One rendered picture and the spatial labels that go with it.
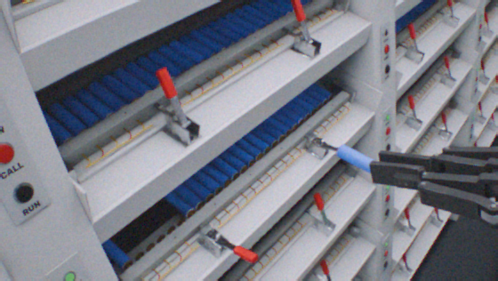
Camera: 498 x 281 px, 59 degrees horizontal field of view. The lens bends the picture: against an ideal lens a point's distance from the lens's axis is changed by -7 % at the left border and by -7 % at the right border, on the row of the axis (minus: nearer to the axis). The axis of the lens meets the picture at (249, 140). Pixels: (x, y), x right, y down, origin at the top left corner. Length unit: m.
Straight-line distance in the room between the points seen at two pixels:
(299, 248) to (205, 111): 0.40
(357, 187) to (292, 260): 0.25
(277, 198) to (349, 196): 0.30
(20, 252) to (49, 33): 0.20
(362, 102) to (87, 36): 0.64
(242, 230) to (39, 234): 0.33
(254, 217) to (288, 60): 0.24
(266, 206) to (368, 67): 0.35
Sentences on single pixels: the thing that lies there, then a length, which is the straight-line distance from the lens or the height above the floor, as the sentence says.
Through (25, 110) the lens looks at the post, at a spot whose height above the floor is 1.20.
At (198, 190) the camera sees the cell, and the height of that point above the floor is 0.92.
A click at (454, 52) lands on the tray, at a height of 0.73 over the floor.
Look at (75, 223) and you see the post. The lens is 0.49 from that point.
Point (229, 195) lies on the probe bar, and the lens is 0.71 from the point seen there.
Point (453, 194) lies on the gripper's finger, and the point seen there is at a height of 1.02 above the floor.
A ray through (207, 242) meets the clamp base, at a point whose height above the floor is 0.90.
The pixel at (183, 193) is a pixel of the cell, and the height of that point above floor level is 0.93.
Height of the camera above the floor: 1.35
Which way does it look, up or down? 32 degrees down
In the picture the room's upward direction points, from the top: 11 degrees counter-clockwise
